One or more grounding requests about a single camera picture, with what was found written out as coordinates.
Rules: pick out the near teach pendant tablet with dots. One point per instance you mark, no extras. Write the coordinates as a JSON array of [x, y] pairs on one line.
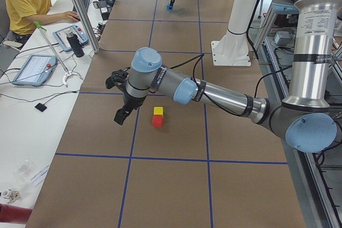
[[36, 70]]

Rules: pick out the yellow block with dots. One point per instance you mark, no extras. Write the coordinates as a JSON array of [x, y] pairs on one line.
[[158, 111]]

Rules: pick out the green handled reacher grabber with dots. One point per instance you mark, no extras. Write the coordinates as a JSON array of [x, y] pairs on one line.
[[68, 73]]

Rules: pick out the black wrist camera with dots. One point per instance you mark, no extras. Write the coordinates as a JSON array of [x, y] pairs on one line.
[[117, 79]]

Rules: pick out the person in yellow shirt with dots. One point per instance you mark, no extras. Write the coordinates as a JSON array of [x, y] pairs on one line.
[[24, 13]]

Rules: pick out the silver aluminium post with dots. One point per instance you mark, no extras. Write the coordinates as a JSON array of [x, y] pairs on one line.
[[86, 24]]

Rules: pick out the black water bottle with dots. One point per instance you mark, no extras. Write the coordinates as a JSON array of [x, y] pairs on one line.
[[74, 43]]

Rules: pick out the red block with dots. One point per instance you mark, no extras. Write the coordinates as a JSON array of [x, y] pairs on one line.
[[157, 121]]

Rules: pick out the red cylinder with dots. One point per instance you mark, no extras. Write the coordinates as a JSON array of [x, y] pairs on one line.
[[14, 214]]

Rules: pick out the teach pendant tablet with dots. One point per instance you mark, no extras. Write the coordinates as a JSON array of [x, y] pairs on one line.
[[36, 70], [63, 36]]

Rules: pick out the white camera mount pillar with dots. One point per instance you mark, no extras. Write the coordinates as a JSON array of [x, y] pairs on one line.
[[232, 48]]

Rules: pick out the small black square pad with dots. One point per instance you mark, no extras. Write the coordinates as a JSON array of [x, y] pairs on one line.
[[41, 107]]

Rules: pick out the far teach pendant tablet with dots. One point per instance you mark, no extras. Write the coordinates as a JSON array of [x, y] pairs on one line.
[[63, 36]]

